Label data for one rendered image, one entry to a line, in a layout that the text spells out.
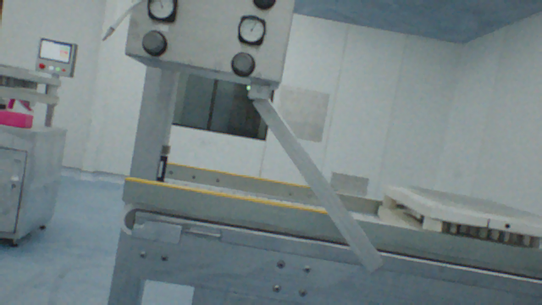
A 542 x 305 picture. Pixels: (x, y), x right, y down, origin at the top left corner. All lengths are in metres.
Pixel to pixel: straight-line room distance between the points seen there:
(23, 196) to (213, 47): 2.62
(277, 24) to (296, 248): 0.33
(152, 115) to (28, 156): 2.19
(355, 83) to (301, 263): 5.42
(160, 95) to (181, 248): 0.39
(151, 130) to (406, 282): 0.58
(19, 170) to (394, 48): 4.82
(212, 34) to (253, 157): 5.14
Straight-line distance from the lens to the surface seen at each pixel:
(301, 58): 5.85
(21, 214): 3.15
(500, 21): 0.91
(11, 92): 1.21
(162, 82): 0.94
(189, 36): 0.61
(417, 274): 0.70
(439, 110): 6.51
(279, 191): 0.90
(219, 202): 0.64
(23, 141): 3.09
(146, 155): 0.94
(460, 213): 0.72
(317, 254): 0.66
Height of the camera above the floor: 1.03
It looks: 3 degrees down
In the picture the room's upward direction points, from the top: 10 degrees clockwise
